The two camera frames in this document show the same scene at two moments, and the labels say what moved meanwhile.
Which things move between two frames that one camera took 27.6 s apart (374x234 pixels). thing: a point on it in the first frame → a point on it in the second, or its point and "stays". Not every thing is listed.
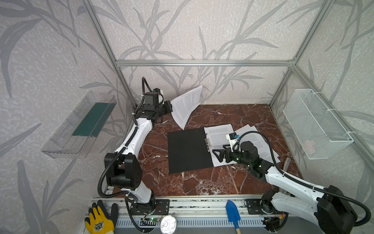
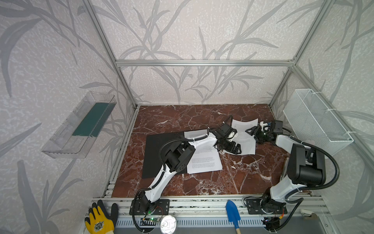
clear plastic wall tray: [75, 137] stays
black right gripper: [227, 155] → [256, 130]
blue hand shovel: [233, 214] stays
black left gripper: [163, 107] → [230, 145]
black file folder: [187, 151] → [152, 164]
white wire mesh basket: [315, 129] stays
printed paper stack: [264, 152] → [204, 159]
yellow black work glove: [98, 221] stays
